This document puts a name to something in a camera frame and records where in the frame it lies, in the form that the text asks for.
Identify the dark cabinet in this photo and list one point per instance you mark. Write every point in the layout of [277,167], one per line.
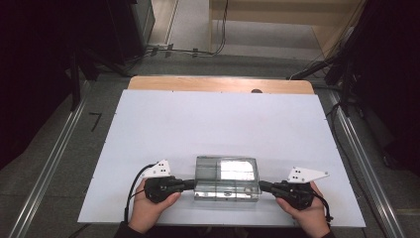
[132,26]

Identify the black angled floor tape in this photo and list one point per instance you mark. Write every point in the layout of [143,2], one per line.
[96,120]

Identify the clear plastic compartment box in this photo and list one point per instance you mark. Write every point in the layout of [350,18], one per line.
[228,175]

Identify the black curtain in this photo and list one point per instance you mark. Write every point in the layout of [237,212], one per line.
[393,66]
[29,66]

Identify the white table sheet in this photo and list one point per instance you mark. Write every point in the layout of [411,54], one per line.
[198,125]

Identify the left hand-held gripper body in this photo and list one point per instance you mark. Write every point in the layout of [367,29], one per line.
[160,190]

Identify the black metal stand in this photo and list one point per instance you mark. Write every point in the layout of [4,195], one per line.
[346,86]
[75,86]

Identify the dark round table grommet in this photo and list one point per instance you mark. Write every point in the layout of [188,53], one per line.
[256,91]

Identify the person's right hand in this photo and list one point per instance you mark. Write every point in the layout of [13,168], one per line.
[312,218]

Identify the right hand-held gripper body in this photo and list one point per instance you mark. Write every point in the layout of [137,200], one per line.
[297,195]

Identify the person's left hand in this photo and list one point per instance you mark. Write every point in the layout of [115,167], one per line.
[148,213]

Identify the metal floor rail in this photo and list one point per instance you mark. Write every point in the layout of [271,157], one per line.
[373,188]
[49,165]

